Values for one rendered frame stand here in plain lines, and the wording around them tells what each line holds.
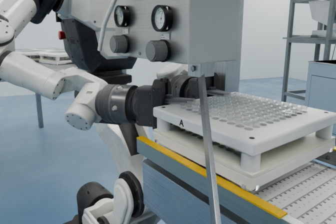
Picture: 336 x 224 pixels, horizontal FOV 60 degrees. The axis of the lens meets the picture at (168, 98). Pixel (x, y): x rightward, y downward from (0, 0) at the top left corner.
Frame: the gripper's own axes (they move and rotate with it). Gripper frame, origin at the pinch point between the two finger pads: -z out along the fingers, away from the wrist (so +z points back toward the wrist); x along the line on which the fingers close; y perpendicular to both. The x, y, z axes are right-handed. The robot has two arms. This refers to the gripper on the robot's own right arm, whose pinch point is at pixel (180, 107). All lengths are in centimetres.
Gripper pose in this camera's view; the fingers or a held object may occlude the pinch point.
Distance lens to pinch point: 61.3
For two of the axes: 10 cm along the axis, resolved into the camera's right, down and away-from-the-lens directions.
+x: 0.2, 9.8, 1.9
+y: -3.7, 1.8, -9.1
